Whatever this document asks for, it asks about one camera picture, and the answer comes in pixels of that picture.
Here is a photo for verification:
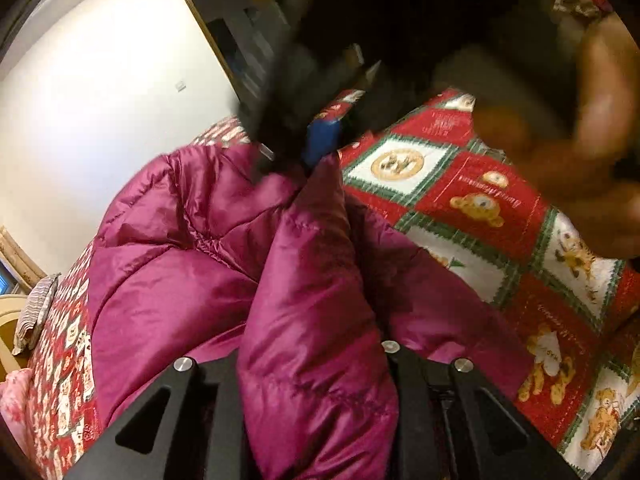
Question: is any striped pillow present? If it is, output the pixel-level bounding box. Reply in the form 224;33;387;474
12;274;62;356

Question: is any wide beige floral curtain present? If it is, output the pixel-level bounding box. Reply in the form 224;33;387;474
0;225;47;293

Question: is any magenta puffer jacket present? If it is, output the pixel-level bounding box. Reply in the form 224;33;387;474
86;142;533;480

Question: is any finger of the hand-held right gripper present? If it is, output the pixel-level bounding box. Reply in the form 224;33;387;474
237;42;383;186

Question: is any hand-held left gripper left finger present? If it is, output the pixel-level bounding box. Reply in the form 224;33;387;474
65;350;251;480

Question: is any cream wooden headboard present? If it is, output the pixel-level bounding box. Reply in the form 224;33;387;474
0;295;31;383

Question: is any red printed bedspread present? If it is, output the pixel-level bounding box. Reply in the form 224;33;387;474
25;0;640;480

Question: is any person's right hand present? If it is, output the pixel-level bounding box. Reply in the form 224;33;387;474
472;12;640;258

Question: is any dark door frame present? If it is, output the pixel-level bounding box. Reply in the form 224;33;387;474
180;0;293;108

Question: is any pink folded blanket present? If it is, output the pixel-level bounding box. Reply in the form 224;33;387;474
0;367;32;461

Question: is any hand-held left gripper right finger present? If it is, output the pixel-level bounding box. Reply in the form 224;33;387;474
380;340;576;480

